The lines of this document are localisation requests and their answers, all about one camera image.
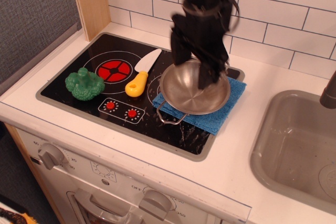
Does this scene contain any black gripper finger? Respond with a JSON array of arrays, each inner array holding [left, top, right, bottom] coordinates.
[[198, 60, 227, 90], [171, 31, 192, 65]]

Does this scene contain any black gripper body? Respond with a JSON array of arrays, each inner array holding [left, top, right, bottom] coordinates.
[[172, 1, 233, 63]]

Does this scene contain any small steel pot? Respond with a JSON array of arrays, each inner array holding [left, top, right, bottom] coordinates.
[[156, 59, 230, 125]]

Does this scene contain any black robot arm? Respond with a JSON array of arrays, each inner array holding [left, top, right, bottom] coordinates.
[[171, 0, 239, 89]]

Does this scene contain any blue folded cloth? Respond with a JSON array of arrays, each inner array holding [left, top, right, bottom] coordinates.
[[153, 77, 247, 135]]

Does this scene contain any black toy stovetop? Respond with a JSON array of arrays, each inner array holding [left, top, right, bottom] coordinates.
[[36, 34, 215, 162]]

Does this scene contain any right red stove knob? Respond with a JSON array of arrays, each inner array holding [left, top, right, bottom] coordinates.
[[127, 109, 138, 118]]

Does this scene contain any red stove knob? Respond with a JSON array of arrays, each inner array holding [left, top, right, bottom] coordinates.
[[127, 109, 138, 118], [106, 101, 116, 110]]

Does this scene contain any left red stove knob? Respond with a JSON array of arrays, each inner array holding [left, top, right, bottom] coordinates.
[[106, 101, 116, 110]]

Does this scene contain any green toy broccoli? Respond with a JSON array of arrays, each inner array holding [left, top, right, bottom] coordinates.
[[65, 68, 105, 101]]

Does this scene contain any grey sink basin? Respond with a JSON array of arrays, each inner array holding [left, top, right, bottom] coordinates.
[[250, 90, 335, 215]]

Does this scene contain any grey faucet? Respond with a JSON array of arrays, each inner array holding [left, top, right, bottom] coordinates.
[[320, 71, 336, 109]]

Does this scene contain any right grey oven dial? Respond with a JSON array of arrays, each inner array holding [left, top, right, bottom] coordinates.
[[139, 190, 172, 221]]

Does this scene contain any grey oven dial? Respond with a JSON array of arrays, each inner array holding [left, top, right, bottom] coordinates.
[[139, 190, 172, 221], [38, 143, 65, 170]]

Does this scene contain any left grey oven dial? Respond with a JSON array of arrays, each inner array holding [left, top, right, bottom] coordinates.
[[38, 143, 65, 170]]

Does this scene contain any yellow orange object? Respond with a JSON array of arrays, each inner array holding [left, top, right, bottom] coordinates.
[[1, 208, 37, 224]]

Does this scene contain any yellow handled toy knife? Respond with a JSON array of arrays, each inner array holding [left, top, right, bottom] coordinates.
[[125, 49, 162, 97]]

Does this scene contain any wooden side post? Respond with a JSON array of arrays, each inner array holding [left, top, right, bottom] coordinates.
[[76, 0, 111, 41]]

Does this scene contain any grey oven door handle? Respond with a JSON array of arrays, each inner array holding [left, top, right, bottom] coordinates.
[[73, 189, 144, 223]]

